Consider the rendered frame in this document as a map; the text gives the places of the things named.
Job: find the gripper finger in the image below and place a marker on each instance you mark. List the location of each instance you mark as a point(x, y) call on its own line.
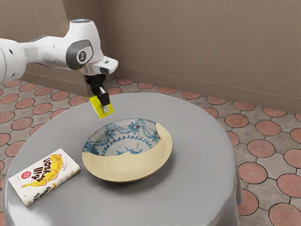
point(104, 99)

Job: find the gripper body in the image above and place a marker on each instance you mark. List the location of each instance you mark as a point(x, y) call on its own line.
point(94, 80)

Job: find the yellow-green block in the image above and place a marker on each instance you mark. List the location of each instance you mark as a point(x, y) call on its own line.
point(100, 107)

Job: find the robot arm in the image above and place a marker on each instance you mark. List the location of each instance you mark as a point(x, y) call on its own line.
point(47, 50)

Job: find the cream plate with blue pattern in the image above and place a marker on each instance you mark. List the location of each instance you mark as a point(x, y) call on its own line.
point(128, 151)

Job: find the white book with yellow cover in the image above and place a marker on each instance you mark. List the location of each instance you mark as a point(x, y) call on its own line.
point(43, 175)

